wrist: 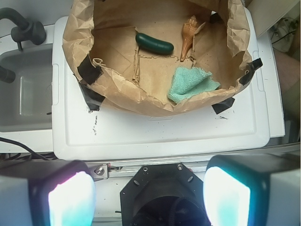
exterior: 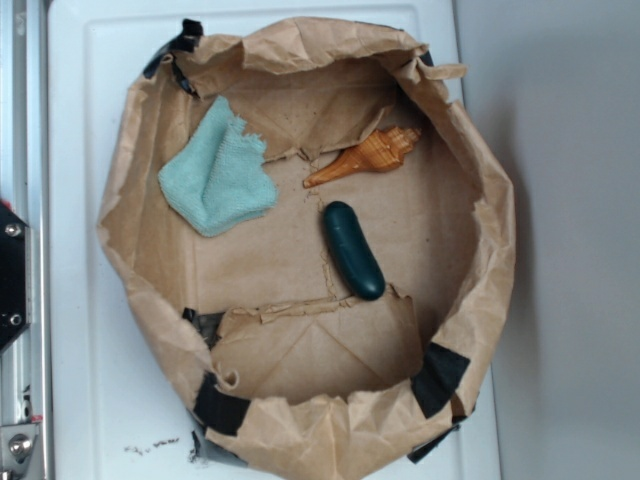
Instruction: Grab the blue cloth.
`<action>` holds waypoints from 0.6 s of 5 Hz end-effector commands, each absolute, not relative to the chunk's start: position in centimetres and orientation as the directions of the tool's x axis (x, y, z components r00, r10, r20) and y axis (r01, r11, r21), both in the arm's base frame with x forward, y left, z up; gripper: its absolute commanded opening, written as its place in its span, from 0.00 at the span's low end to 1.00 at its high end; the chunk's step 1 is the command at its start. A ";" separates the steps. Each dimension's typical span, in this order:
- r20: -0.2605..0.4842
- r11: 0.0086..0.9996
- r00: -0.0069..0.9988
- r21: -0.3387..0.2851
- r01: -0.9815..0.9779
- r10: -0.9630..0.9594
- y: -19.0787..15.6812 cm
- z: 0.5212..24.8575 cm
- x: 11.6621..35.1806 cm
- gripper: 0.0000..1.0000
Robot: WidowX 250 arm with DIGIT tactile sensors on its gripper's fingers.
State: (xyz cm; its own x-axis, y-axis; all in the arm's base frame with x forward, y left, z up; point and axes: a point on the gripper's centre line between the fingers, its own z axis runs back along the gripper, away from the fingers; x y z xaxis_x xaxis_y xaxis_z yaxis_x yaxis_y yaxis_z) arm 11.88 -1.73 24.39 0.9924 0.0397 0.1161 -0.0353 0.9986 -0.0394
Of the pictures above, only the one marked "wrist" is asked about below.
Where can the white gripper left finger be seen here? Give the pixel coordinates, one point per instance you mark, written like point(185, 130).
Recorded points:
point(46, 193)

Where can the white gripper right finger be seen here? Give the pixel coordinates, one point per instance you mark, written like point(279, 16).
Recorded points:
point(253, 190)

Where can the teal blue woven cloth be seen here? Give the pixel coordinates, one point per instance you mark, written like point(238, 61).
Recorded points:
point(187, 83)

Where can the black tape piece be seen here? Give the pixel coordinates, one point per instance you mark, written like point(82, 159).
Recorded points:
point(92, 99)
point(252, 67)
point(88, 72)
point(223, 105)

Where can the dark grey toy faucet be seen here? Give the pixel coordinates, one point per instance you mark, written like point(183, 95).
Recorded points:
point(25, 29)

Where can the orange spiral seashell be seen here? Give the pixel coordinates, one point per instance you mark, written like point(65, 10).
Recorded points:
point(189, 29)

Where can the brown paper bag bin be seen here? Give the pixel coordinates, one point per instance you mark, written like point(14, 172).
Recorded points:
point(139, 80)

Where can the dark green toy cucumber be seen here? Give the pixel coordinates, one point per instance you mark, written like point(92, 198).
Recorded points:
point(151, 44)

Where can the aluminium frame rail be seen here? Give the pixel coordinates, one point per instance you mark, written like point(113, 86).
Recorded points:
point(101, 170)

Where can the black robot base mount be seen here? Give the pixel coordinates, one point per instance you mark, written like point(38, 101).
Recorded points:
point(164, 198)

